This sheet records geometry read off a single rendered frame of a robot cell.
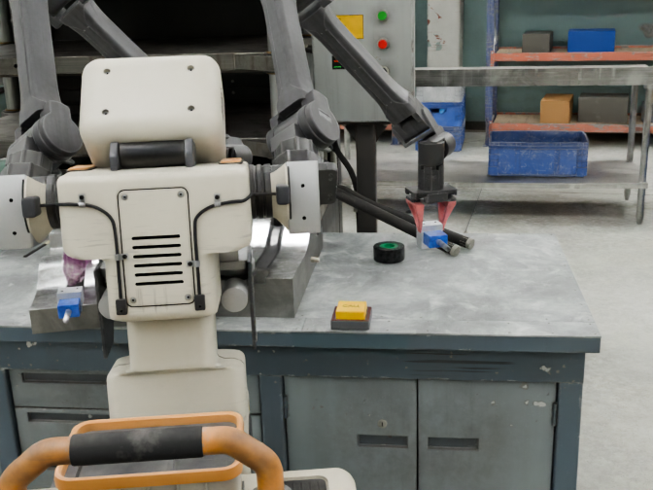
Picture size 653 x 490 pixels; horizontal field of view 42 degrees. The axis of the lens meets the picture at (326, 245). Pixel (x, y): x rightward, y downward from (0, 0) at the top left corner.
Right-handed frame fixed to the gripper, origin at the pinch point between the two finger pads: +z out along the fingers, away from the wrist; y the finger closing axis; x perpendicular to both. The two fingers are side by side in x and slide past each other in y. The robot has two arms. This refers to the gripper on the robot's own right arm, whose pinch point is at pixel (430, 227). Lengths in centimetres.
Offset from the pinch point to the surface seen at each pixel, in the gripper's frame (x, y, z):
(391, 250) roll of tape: -20.2, 2.8, 11.3
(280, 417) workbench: 7, 38, 38
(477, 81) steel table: -298, -142, 8
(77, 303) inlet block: 1, 78, 8
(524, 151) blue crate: -303, -176, 54
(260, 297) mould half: 4.3, 40.1, 10.3
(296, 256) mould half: -9.3, 29.1, 6.4
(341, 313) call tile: 15.4, 25.3, 11.5
